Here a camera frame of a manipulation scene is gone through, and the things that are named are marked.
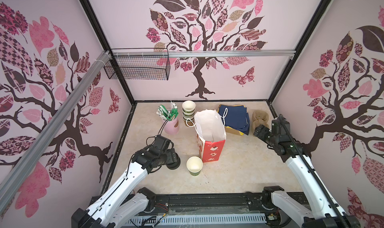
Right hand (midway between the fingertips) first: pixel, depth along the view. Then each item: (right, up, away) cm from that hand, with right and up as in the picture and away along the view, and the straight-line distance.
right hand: (262, 129), depth 78 cm
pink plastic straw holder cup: (-52, 0, +18) cm, 55 cm away
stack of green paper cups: (-40, +9, +13) cm, 43 cm away
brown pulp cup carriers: (+11, +6, +27) cm, 30 cm away
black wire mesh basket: (-83, +48, +44) cm, 105 cm away
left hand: (-51, -16, 0) cm, 53 cm away
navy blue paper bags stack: (-7, +5, +27) cm, 28 cm away
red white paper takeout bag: (-25, -6, +21) cm, 34 cm away
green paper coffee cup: (-36, -21, +6) cm, 43 cm away
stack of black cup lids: (-47, -21, +6) cm, 52 cm away
